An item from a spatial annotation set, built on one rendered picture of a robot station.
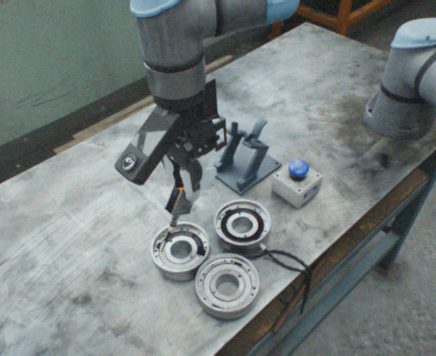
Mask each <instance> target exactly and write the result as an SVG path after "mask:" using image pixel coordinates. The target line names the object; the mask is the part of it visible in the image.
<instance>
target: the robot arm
mask: <svg viewBox="0 0 436 356"><path fill-rule="evenodd" d="M298 5H299V0H131V12H132V13H133V14H134V19H135V22H136V27H137V34H138V37H139V41H140V45H141V49H142V53H143V61H144V64H145V69H146V72H147V77H148V84H149V88H150V90H151V92H152V94H153V97H154V102H155V103H156V104H157V105H156V107H155V108H154V110H153V111H152V113H151V114H150V115H149V116H148V117H147V118H146V120H145V121H144V122H143V124H142V126H141V127H140V129H139V130H138V133H137V134H136V135H135V136H134V137H133V138H132V140H131V141H130V143H129V144H128V146H127V147H126V149H125V150H124V152H123V153H122V154H121V155H120V156H119V157H118V160H117V161H116V163H115V169H116V170H117V171H118V172H119V173H120V174H121V175H122V176H124V177H125V178H126V179H127V180H128V181H129V182H132V183H134V184H136V185H138V186H143V185H144V183H145V182H146V181H147V179H148V178H149V177H150V176H151V174H152V173H153V172H154V171H155V169H156V168H157V166H158V165H159V162H160V161H161V163H162V165H163V167H164V169H165V171H166V173H167V175H168V176H169V178H170V181H171V183H172V184H173V186H180V185H183V183H184V187H183V189H184V190H185V198H186V199H187V200H188V201H190V202H191V203H194V202H196V200H197V199H198V196H199V194H200V191H201V190H203V189H204V188H205V187H206V186H207V185H208V184H209V183H210V182H211V181H212V180H213V179H214V177H215V174H216V169H215V167H211V168H205V167H204V161H203V160H202V159H197V158H199V157H201V156H202V155H206V154H208V153H210V152H212V151H213V150H214V149H215V152H218V151H219V150H221V149H222V148H224V147H225V146H226V145H227V136H226V119H225V118H224V117H222V116H221V115H219V114H218V112H217V99H216V86H215V77H214V76H213V75H206V72H205V62H204V45H203V40H207V39H210V38H214V37H218V36H225V35H229V34H232V33H236V32H239V31H246V30H249V29H253V28H256V27H260V26H264V27H266V26H268V25H269V24H272V23H275V22H278V21H281V20H284V19H287V18H289V17H290V16H292V15H293V13H294V12H295V10H296V8H297V7H298ZM435 108H436V19H415V20H412V21H409V22H408V23H406V24H404V25H402V26H401V27H400V28H399V29H398V31H397V33H396V36H395V39H394V42H393V43H392V49H391V51H390V53H389V55H388V60H387V63H386V66H385V70H384V72H383V78H382V81H381V85H380V87H379V88H378V89H377V91H376V92H375V94H374V95H373V96H372V98H371V99H370V100H369V101H368V103H367V105H366V108H365V112H364V120H365V122H366V124H367V125H369V127H371V128H372V129H373V130H374V131H375V132H377V133H379V134H380V135H382V136H386V137H389V138H393V139H399V140H410V139H416V138H419V137H421V136H424V135H426V134H427V133H428V132H429V131H430V129H431V127H432V125H433V122H434V115H435ZM213 119H219V120H217V121H216V122H215V123H214V121H213ZM222 128H223V133H224V140H223V141H221V142H219V143H218V144H217V141H218V140H219V139H220V135H219V134H216V132H217V131H219V130H221V129H222ZM182 181H183V182H182Z"/></svg>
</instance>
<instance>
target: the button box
mask: <svg viewBox="0 0 436 356"><path fill-rule="evenodd" d="M289 164H290V163H289ZM321 180H322V175H321V174H319V173H318V172H315V171H314V170H312V169H310V171H309V172H308V174H306V175H302V176H296V175H292V174H291V173H290V172H288V165H287V166H286V167H285V168H283V169H282V170H280V171H279V172H277V173H276V174H274V175H273V176H272V185H271V190H272V191H274V193H276V194H277V195H279V196H280V197H282V198H283V199H285V200H286V201H287V202H288V203H290V204H291V205H292V206H294V207H295V208H296V209H298V208H300V207H301V206H302V205H303V204H304V203H306V202H307V201H308V200H310V198H311V197H312V196H314V195H315V194H316V193H317V192H319V191H320V188H321Z"/></svg>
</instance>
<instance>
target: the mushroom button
mask: <svg viewBox="0 0 436 356"><path fill-rule="evenodd" d="M309 171H310V166H309V165H308V164H307V163H306V162H305V161H303V160H299V159H296V160H294V161H292V162H291V163H290V164H289V165H288V172H290V173H291V174H292V175H296V176H302V175H306V174H308V172H309Z"/></svg>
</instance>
